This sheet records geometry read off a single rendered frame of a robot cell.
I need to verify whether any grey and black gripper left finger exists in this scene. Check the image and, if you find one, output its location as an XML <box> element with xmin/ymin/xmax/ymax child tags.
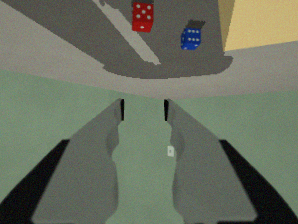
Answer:
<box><xmin>0</xmin><ymin>98</ymin><xmax>124</xmax><ymax>224</ymax></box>

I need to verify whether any blue die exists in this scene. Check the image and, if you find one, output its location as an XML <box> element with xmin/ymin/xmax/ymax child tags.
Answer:
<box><xmin>181</xmin><ymin>28</ymin><xmax>201</xmax><ymax>50</ymax></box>

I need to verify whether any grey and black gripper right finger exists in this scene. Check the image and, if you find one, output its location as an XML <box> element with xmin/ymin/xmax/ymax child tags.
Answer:
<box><xmin>164</xmin><ymin>99</ymin><xmax>298</xmax><ymax>224</ymax></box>

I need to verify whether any tan flat mat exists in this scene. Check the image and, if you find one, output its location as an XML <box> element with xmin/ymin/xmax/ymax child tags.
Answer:
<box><xmin>218</xmin><ymin>0</ymin><xmax>298</xmax><ymax>51</ymax></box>

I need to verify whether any red die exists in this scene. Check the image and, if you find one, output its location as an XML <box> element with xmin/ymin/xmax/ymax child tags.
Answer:
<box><xmin>132</xmin><ymin>2</ymin><xmax>154</xmax><ymax>32</ymax></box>

